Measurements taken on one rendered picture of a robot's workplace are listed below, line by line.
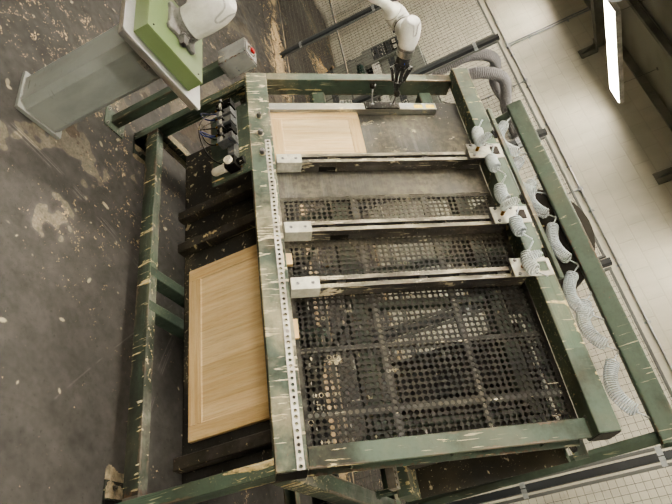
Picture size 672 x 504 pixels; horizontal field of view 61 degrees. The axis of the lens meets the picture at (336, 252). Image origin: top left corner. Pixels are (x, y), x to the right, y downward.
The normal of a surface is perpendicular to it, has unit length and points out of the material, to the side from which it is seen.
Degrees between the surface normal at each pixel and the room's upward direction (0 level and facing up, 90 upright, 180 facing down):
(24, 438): 0
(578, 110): 90
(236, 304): 90
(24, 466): 0
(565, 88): 90
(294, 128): 58
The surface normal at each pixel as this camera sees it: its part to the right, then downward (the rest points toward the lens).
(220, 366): -0.42, -0.47
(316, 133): 0.12, -0.58
